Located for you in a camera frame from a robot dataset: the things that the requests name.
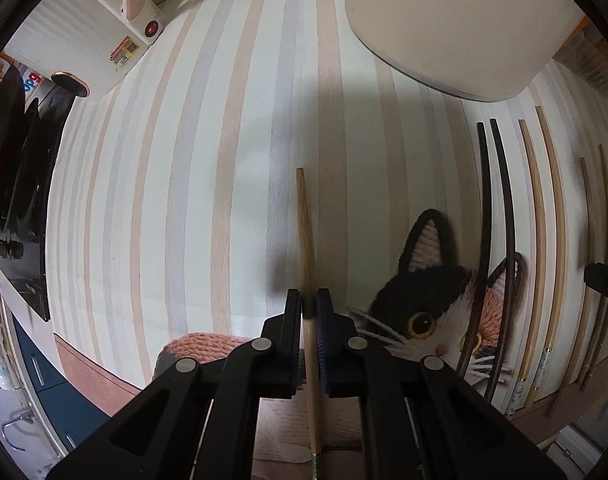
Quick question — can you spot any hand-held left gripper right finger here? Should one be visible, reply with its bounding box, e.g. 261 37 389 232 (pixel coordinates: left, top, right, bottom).
315 288 568 480

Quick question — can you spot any colourful wall decal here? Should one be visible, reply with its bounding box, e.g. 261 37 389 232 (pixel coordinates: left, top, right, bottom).
0 56 46 107

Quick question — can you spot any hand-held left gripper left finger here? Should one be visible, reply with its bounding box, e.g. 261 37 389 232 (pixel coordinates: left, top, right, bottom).
46 288 306 480

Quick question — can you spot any blue cabinet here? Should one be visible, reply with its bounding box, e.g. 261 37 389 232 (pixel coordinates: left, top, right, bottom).
10 310 111 443

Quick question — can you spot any wooden chopstick with gold band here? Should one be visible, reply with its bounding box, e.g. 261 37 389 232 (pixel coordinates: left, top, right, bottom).
526 105 569 409
509 119 544 413

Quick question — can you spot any black glass stove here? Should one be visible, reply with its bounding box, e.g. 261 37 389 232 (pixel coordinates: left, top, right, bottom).
0 85 71 323

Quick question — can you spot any cream pink electric kettle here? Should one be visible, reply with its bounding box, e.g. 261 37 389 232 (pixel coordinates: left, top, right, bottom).
4 0 166 99

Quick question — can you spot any cream utensil holder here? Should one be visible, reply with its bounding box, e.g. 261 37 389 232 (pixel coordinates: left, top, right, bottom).
344 0 592 104

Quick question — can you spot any dark chopstick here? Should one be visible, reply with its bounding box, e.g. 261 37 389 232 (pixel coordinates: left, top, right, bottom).
456 121 493 378
484 118 518 404

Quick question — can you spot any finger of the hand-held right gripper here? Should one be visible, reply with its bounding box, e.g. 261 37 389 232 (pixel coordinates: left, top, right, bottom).
584 261 608 333

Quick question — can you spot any striped cat print table mat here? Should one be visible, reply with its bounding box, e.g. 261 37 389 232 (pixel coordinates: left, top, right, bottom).
46 0 608 463

